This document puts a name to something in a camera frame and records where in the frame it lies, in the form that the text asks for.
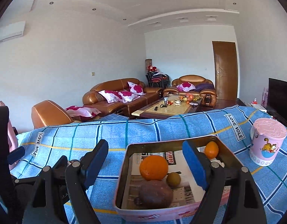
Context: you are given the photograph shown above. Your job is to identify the orange tangerine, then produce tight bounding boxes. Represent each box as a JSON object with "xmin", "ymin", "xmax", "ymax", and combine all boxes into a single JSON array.
[{"xmin": 139, "ymin": 155, "xmax": 168, "ymax": 181}]

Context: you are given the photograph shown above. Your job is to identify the pink cartoon lidded cup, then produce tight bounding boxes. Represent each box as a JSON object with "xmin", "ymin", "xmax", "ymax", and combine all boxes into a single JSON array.
[{"xmin": 249, "ymin": 118, "xmax": 287, "ymax": 166}]

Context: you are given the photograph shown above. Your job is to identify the brown wooden door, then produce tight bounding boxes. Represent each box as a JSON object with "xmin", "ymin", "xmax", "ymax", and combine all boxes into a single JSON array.
[{"xmin": 212, "ymin": 41, "xmax": 238, "ymax": 101}]

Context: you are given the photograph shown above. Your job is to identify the brown kiwi fruit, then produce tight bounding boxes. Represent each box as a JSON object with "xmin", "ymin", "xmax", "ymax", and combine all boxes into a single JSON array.
[{"xmin": 166, "ymin": 172, "xmax": 181, "ymax": 188}]

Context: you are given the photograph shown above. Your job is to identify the dark brown round fruit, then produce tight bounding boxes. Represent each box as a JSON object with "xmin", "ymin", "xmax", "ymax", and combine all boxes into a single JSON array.
[{"xmin": 133, "ymin": 180, "xmax": 173, "ymax": 209}]

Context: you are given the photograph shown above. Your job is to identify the brown leather armchair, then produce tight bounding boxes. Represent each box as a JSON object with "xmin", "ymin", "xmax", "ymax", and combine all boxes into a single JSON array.
[{"xmin": 163, "ymin": 75, "xmax": 217, "ymax": 107}]

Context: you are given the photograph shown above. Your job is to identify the black television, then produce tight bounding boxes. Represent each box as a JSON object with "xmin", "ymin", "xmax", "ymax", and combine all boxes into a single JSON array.
[{"xmin": 267, "ymin": 78, "xmax": 287, "ymax": 127}]

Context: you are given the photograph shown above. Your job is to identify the large orange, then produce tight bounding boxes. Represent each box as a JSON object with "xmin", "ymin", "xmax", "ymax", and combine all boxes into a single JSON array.
[{"xmin": 204, "ymin": 141, "xmax": 219, "ymax": 159}]

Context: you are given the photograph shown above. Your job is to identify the wooden coffee table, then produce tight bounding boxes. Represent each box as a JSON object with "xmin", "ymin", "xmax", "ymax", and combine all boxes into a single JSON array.
[{"xmin": 131, "ymin": 95, "xmax": 202, "ymax": 119}]

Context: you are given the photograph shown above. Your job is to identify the pink electric kettle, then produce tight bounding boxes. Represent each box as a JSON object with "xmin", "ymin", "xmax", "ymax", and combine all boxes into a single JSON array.
[{"xmin": 0, "ymin": 101, "xmax": 18, "ymax": 170}]

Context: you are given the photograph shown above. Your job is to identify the white wall air conditioner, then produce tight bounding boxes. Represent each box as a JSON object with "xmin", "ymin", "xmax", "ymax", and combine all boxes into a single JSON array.
[{"xmin": 0, "ymin": 21, "xmax": 26, "ymax": 43}]

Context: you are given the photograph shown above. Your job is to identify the blue plaid table cloth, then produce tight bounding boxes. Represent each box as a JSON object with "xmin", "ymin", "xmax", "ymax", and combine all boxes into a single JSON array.
[{"xmin": 11, "ymin": 106, "xmax": 287, "ymax": 223}]

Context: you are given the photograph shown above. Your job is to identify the brown leather near chair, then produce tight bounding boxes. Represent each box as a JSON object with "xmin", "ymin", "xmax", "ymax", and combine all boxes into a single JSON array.
[{"xmin": 31, "ymin": 100, "xmax": 73, "ymax": 129}]

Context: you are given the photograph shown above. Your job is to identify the pink rectangular tin box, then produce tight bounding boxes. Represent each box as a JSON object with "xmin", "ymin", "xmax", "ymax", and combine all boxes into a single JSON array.
[{"xmin": 114, "ymin": 135, "xmax": 248, "ymax": 223}]

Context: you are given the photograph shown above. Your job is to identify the brown leather three-seat sofa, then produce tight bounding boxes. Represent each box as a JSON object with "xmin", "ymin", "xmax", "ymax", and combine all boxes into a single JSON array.
[{"xmin": 83, "ymin": 78, "xmax": 163, "ymax": 116}]

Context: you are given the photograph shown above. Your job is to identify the stacked dark chairs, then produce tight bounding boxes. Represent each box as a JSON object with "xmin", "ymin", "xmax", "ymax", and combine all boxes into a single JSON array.
[{"xmin": 146, "ymin": 71, "xmax": 170, "ymax": 89}]

